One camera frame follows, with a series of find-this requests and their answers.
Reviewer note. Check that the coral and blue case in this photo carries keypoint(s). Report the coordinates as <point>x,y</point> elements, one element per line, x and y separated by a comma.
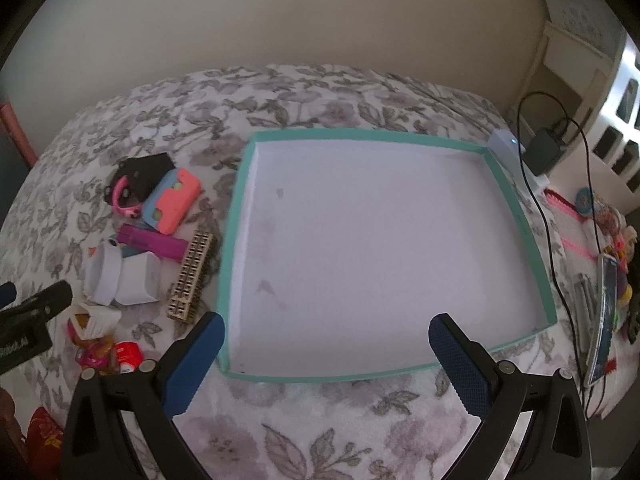
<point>175,195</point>

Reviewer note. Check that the purple plastic bar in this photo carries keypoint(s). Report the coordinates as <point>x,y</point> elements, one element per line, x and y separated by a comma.
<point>155,243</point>

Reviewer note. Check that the pink lace ribbon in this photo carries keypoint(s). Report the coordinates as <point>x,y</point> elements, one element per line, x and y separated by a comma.
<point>565,210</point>

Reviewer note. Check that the pile of colourful toys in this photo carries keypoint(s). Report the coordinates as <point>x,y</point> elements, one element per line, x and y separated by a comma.
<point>620,250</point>

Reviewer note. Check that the pink toy figure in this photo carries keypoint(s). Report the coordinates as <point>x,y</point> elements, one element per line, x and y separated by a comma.
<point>95,357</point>

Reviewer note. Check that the black box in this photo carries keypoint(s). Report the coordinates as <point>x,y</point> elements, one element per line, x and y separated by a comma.
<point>146,170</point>

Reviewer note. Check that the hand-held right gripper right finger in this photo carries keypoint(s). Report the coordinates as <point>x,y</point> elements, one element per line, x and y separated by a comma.
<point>462,375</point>

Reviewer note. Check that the red cloth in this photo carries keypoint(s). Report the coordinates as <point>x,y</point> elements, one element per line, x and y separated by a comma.
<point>45,435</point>

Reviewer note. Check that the pink post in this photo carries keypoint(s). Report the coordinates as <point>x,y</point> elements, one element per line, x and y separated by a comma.
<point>17,130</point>

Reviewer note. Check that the white furniture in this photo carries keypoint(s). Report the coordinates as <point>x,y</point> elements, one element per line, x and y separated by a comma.
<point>615,125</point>

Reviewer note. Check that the floral blanket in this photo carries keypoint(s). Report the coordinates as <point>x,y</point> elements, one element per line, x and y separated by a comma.
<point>350,430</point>

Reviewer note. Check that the gold patterned black bar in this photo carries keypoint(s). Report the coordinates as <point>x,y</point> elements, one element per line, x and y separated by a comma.
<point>192,275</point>

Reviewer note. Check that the red glue bottle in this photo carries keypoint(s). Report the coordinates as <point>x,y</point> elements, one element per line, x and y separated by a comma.
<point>129,355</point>

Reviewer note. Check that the white power strip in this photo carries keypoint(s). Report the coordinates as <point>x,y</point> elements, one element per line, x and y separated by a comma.
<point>502,142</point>

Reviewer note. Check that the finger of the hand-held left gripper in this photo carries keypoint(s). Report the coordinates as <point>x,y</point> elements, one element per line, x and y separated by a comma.
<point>5,294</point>
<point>45,300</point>

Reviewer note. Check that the round colourful sticker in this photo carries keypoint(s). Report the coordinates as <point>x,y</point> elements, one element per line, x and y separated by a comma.
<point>585,201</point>

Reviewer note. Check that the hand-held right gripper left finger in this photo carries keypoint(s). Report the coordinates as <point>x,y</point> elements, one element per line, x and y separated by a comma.
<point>195,365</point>

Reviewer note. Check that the teal cardboard tray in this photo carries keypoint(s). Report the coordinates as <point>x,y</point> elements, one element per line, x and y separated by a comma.
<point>375,240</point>

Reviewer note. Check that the white charger plug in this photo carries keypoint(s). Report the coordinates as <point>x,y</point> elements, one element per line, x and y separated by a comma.
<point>140,280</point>

